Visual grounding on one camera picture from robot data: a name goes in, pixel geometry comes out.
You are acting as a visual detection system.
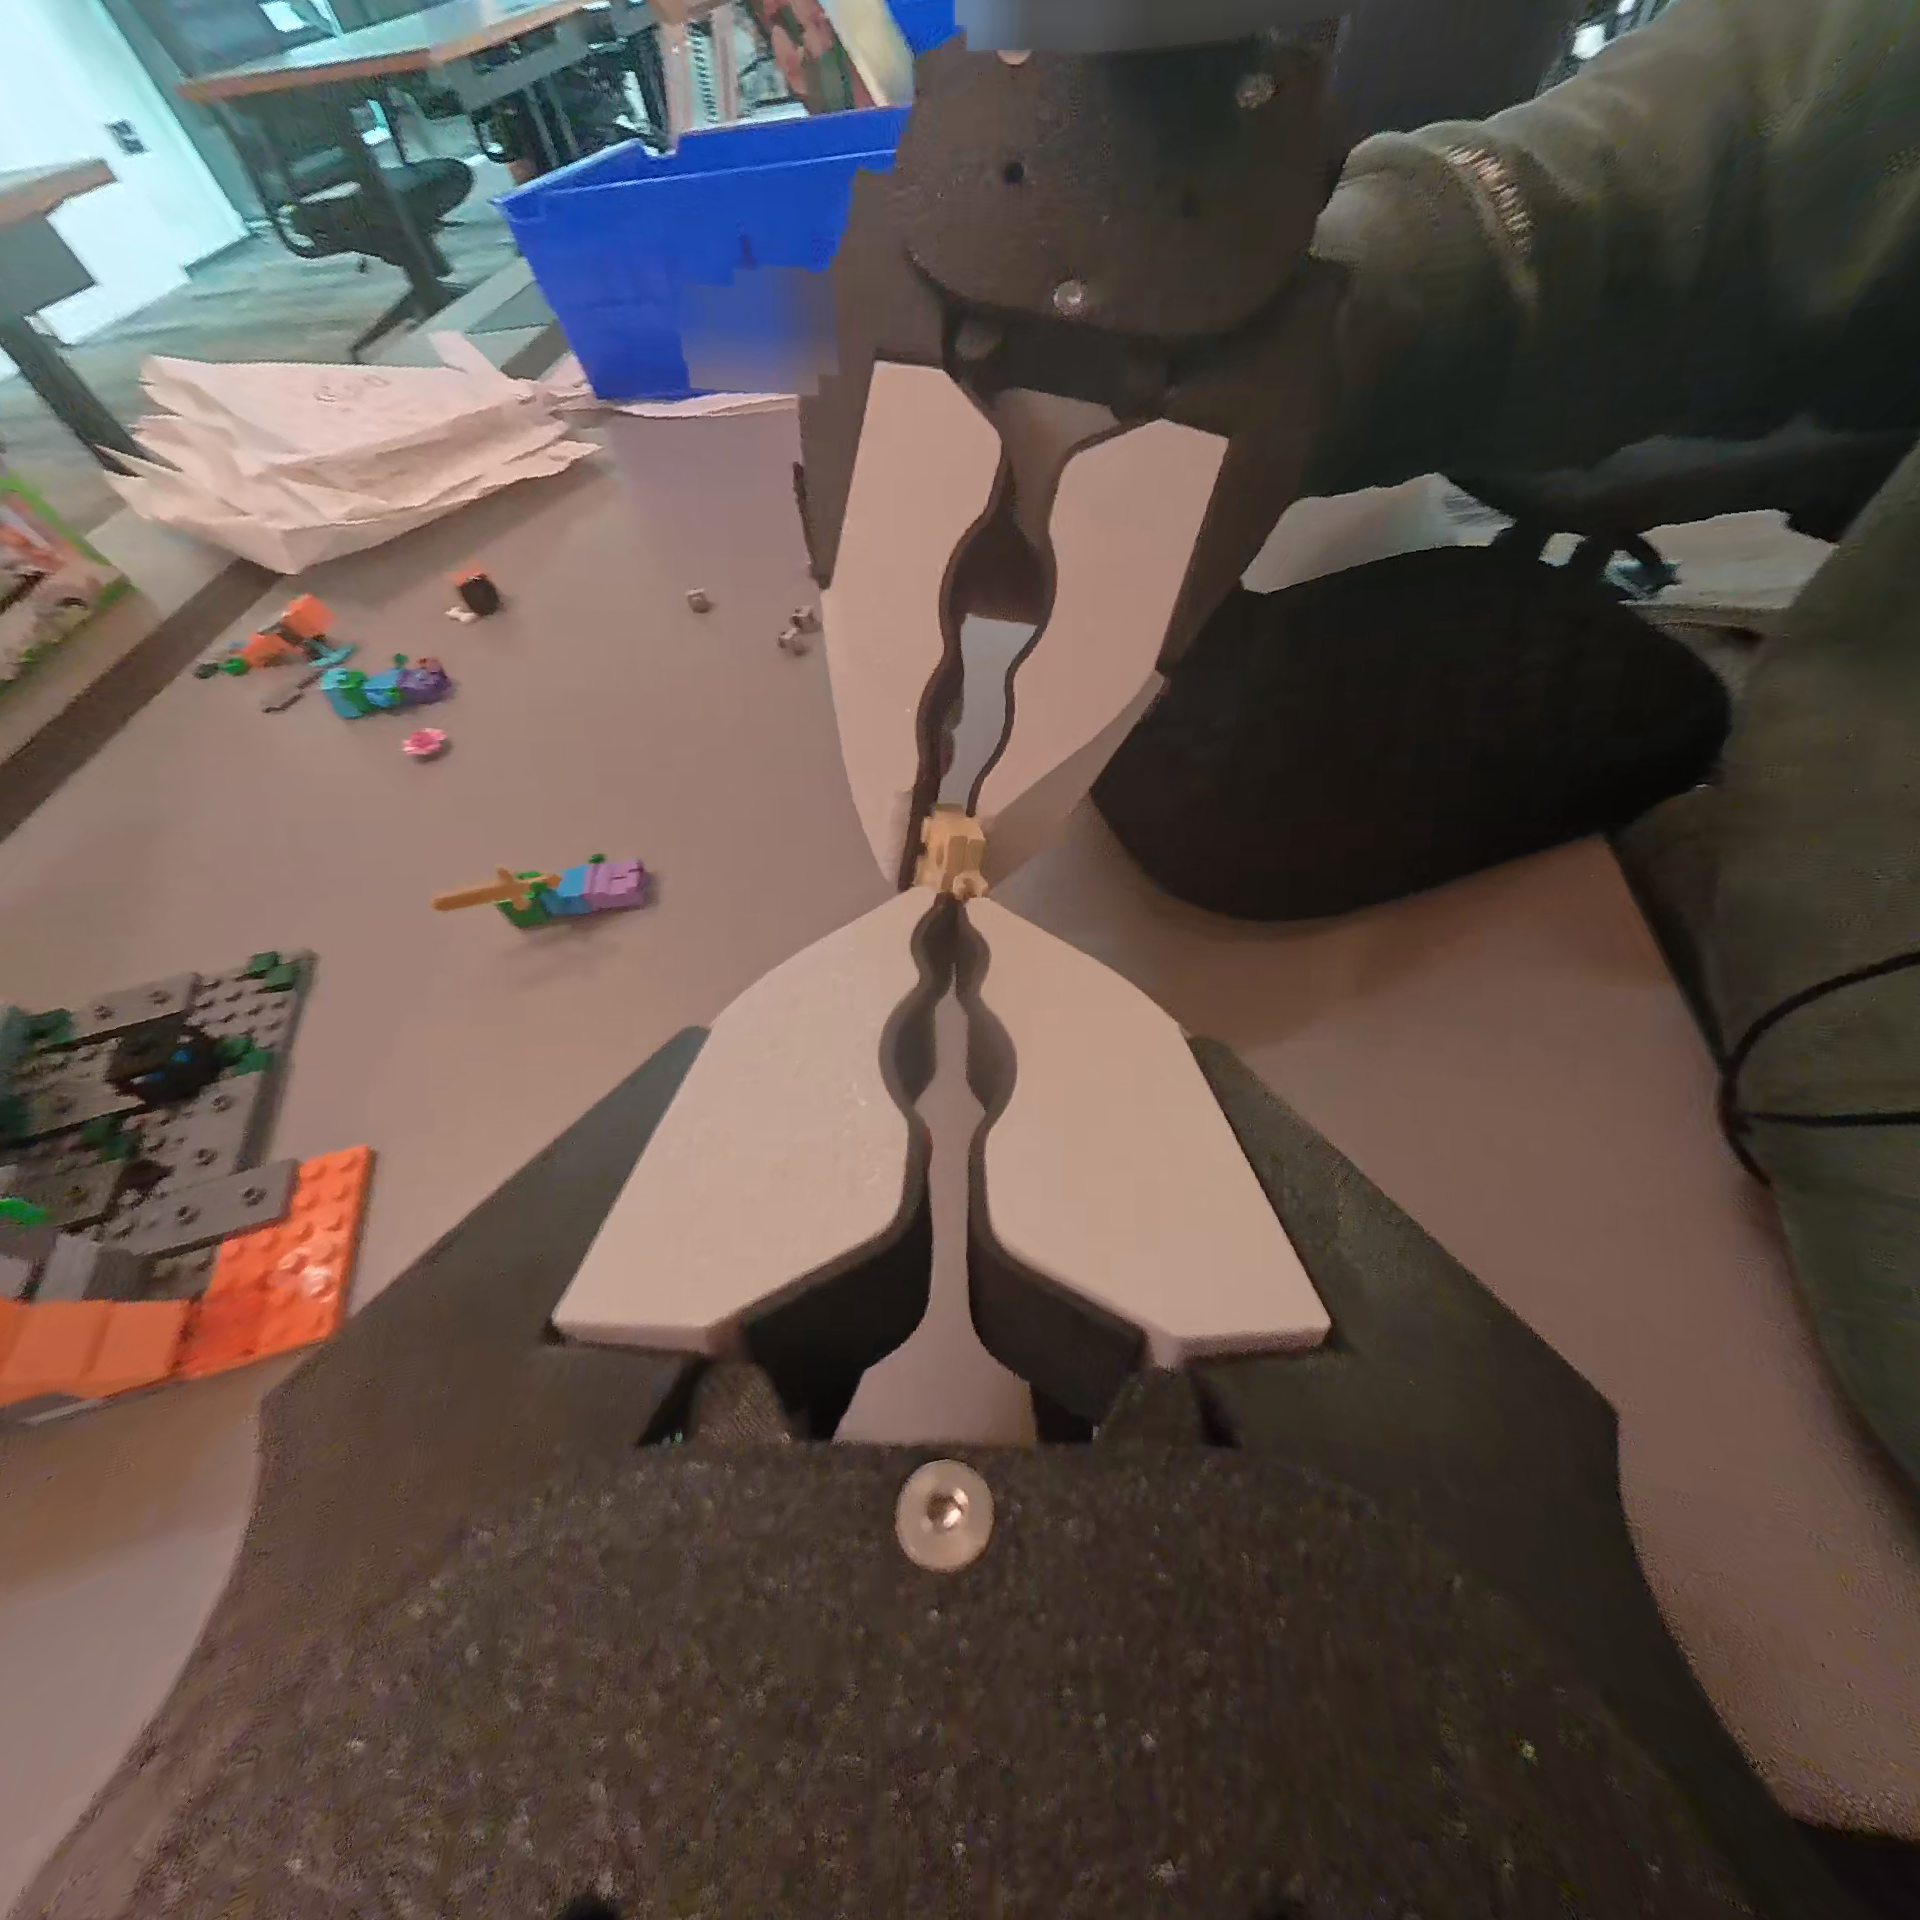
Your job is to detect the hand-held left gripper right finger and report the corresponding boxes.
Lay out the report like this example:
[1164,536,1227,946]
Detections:
[961,896,1336,1370]

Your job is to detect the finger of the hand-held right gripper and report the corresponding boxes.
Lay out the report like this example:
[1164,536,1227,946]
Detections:
[972,420,1232,890]
[824,358,1009,890]

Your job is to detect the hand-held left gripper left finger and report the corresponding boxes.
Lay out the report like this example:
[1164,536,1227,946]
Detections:
[551,887,943,1352]

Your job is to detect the tan toy block assembly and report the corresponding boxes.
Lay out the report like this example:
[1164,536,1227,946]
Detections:
[912,805,993,903]

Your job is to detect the zombie toy figure gold sword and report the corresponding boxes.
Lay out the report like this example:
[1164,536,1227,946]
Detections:
[432,854,657,932]

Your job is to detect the person's right forearm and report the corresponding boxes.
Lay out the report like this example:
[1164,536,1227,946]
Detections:
[1305,0,1920,506]

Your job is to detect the grey desk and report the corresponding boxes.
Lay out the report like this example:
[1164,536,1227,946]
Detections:
[0,381,1920,1920]

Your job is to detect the black quilted cushion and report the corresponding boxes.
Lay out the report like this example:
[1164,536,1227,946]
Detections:
[1090,544,1737,922]

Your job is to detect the blue plastic bin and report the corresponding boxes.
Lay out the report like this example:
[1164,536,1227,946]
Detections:
[492,0,962,407]

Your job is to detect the zombie toy figure teal helmet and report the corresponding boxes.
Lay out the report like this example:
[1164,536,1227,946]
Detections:
[319,651,455,723]

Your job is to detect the pile of white paper bags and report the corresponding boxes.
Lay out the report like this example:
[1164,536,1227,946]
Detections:
[104,334,605,575]

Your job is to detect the orange block toy creature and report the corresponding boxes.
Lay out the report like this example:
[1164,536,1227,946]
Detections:
[194,591,359,682]

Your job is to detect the grey toy brick building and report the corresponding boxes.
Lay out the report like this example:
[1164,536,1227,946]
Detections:
[0,948,378,1426]

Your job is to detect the black office chair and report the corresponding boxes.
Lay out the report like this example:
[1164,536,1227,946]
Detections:
[263,88,481,269]

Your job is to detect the person's green sweatshirt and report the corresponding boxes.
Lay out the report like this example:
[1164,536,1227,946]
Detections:
[1611,451,1920,1488]

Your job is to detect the wooden table black legs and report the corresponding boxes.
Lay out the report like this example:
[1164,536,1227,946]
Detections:
[0,158,154,470]
[176,0,618,358]

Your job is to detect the green toy box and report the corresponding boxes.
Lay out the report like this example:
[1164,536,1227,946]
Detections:
[0,470,140,695]

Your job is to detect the black cord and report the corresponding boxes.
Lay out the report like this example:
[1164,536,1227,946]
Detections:
[1716,948,1920,1186]

